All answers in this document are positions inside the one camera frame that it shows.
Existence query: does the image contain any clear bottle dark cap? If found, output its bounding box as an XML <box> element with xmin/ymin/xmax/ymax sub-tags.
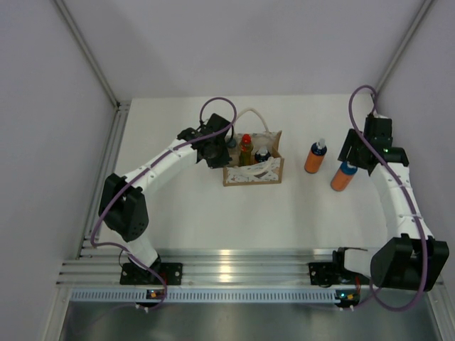
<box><xmin>227</xmin><ymin>138</ymin><xmax>239</xmax><ymax>162</ymax></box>

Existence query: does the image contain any yellow bottle red cap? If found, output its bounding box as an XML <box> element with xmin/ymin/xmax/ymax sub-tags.
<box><xmin>239</xmin><ymin>134</ymin><xmax>253</xmax><ymax>166</ymax></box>

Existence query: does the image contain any burlap canvas tote bag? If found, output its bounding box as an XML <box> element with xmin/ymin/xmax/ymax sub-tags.
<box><xmin>223</xmin><ymin>107</ymin><xmax>284</xmax><ymax>187</ymax></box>

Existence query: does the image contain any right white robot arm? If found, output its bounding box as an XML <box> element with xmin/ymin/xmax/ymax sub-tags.
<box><xmin>331</xmin><ymin>114</ymin><xmax>449</xmax><ymax>291</ymax></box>

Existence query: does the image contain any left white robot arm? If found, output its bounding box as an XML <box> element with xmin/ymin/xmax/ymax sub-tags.
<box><xmin>91</xmin><ymin>114</ymin><xmax>232</xmax><ymax>284</ymax></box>

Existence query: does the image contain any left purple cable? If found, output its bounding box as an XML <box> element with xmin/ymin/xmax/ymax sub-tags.
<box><xmin>90</xmin><ymin>96</ymin><xmax>237</xmax><ymax>313</ymax></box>

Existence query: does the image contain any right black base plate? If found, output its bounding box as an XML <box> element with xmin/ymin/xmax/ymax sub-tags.
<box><xmin>308</xmin><ymin>262</ymin><xmax>352</xmax><ymax>288</ymax></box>

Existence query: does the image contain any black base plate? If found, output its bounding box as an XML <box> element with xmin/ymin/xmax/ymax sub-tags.
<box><xmin>119</xmin><ymin>262</ymin><xmax>183</xmax><ymax>286</ymax></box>
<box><xmin>308</xmin><ymin>262</ymin><xmax>352</xmax><ymax>288</ymax></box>

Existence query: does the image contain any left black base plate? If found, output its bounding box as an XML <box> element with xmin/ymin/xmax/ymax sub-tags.
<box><xmin>119</xmin><ymin>262</ymin><xmax>183</xmax><ymax>286</ymax></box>

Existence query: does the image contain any aluminium rail frame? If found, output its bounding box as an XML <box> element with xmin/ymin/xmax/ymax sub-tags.
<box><xmin>56</xmin><ymin>101</ymin><xmax>444</xmax><ymax>287</ymax></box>

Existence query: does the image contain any perforated cable duct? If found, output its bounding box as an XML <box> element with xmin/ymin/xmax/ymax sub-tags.
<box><xmin>70</xmin><ymin>288</ymin><xmax>348</xmax><ymax>304</ymax></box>

